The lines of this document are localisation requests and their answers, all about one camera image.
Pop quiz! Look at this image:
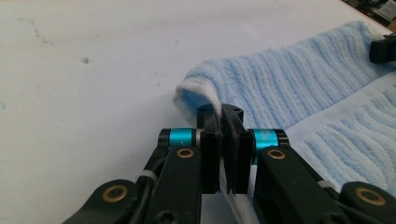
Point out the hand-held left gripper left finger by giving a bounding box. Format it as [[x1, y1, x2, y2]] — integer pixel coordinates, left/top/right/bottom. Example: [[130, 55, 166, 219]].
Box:
[[157, 104, 223, 195]]

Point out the white gridded foam mat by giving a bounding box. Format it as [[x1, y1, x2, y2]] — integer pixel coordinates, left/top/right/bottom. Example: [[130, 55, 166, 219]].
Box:
[[0, 0, 390, 224]]

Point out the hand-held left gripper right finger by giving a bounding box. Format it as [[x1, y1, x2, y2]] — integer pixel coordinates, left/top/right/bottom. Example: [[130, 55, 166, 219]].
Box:
[[221, 103, 290, 196]]

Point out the light blue striped towel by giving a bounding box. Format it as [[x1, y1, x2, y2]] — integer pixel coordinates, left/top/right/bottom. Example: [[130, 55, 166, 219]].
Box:
[[172, 20, 396, 224]]

